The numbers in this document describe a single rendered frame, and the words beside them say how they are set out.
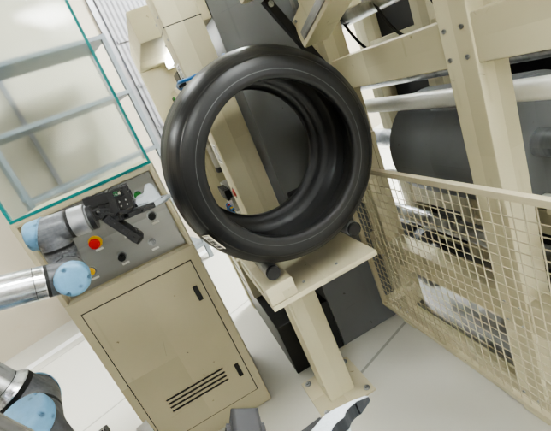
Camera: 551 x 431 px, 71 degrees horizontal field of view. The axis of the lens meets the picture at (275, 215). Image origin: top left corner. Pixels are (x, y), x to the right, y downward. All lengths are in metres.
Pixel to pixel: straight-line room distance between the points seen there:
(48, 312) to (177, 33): 3.47
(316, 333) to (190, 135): 1.07
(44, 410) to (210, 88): 0.82
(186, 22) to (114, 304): 1.10
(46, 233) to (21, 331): 3.39
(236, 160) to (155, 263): 0.57
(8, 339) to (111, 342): 2.71
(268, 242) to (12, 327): 3.61
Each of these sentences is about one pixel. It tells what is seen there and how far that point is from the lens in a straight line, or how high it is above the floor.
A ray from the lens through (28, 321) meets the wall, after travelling 4.44.
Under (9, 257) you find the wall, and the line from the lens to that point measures 4.31.
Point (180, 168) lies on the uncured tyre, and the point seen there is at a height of 1.28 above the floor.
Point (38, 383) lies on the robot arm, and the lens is 1.22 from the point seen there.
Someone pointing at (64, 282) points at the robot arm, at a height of 1.17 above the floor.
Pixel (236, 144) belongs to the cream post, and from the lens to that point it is 1.40.
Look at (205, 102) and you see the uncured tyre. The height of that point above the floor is 1.40.
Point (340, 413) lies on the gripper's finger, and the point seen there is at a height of 1.06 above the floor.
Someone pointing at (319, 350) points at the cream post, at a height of 0.29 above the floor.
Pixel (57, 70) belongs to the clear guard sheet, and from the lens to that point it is 1.66.
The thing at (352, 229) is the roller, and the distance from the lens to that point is 1.19.
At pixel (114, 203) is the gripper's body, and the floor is 1.26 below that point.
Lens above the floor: 1.40
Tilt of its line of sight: 19 degrees down
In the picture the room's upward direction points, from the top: 23 degrees counter-clockwise
